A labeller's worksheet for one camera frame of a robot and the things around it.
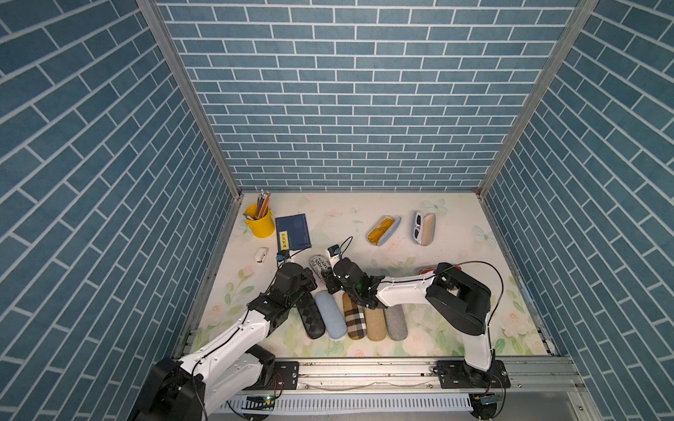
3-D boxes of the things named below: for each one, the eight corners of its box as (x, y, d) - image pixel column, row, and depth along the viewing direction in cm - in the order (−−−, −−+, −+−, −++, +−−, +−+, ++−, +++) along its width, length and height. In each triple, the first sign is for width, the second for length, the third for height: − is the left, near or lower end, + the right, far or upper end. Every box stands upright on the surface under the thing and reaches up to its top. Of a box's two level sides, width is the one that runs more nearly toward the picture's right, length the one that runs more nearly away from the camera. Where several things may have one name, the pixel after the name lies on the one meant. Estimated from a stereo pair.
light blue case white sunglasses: (409, 243, 106) (411, 237, 103) (412, 215, 115) (414, 210, 112) (432, 247, 104) (435, 242, 101) (433, 219, 114) (436, 214, 111)
